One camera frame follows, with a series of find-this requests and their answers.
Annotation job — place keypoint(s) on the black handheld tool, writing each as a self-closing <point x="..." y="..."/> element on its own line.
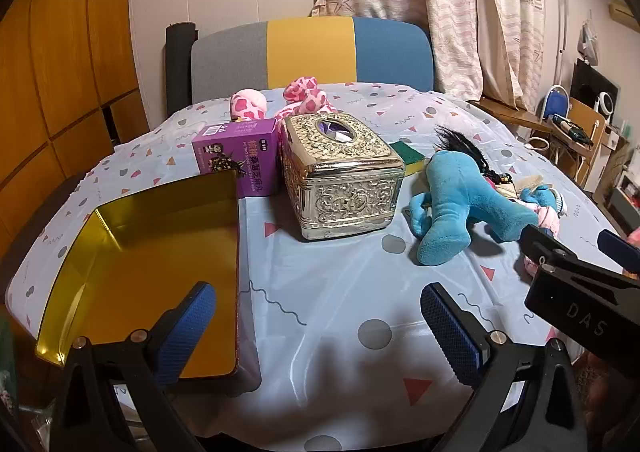
<point x="570" y="129"/>

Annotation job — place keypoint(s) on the white clothes rack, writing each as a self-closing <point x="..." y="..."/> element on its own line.
<point x="564" y="31"/>

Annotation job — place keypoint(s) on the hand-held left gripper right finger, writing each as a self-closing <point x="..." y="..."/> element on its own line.
<point x="450" y="332"/>

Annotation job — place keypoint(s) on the pink spotted plush toy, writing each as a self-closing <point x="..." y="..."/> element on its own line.
<point x="305" y="96"/>

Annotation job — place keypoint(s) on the small teal and pink doll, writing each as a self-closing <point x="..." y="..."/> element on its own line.
<point x="542" y="204"/>

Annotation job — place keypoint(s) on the black monitor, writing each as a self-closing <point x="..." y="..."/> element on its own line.
<point x="587" y="81"/>

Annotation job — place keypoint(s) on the pink blanket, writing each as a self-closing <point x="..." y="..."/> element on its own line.
<point x="635" y="234"/>

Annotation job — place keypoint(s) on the hanging plastic bag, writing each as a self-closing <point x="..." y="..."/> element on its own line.
<point x="589" y="44"/>

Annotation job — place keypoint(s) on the wooden wardrobe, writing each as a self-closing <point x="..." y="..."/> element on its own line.
<point x="55" y="56"/>

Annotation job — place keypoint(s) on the ornate silver tissue box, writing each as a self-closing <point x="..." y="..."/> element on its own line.
<point x="345" y="192"/>

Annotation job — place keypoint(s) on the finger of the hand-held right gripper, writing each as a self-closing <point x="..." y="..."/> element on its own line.
<point x="620" y="247"/>
<point x="547" y="249"/>

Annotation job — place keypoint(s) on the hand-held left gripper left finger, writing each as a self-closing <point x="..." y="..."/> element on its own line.
<point x="187" y="332"/>

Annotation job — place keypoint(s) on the green and yellow sponge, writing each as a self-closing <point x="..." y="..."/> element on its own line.
<point x="406" y="156"/>

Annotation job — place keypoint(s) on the purple cardboard box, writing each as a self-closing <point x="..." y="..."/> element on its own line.
<point x="235" y="151"/>

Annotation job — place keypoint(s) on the air conditioner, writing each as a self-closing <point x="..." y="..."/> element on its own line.
<point x="622" y="14"/>

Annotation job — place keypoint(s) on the wooden desk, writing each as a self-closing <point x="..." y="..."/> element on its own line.
<point x="575" y="151"/>

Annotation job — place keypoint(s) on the gold metal tray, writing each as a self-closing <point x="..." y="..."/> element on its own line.
<point x="150" y="272"/>

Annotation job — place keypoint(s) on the grey yellow blue chair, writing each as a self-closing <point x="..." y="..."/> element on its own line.
<point x="310" y="51"/>

